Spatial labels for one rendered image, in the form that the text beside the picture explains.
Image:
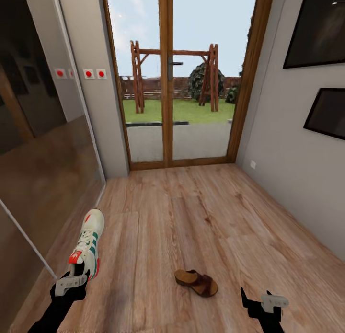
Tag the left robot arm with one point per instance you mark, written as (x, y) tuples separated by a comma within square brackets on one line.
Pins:
[(66, 290)]

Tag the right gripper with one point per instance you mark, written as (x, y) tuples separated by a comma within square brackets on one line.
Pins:
[(255, 310)]

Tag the door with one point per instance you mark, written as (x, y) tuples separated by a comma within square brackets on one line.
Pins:
[(184, 72)]

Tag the picture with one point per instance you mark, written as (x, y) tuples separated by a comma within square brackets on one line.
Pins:
[(319, 39)]

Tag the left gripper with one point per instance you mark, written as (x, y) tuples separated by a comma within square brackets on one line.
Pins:
[(63, 303)]

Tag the sandal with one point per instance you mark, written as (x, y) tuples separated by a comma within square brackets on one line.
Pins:
[(202, 285)]

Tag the gym shoe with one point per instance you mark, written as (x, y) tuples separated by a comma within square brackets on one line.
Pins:
[(85, 255)]

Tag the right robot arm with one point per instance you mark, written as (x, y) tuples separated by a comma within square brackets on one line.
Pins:
[(267, 312)]

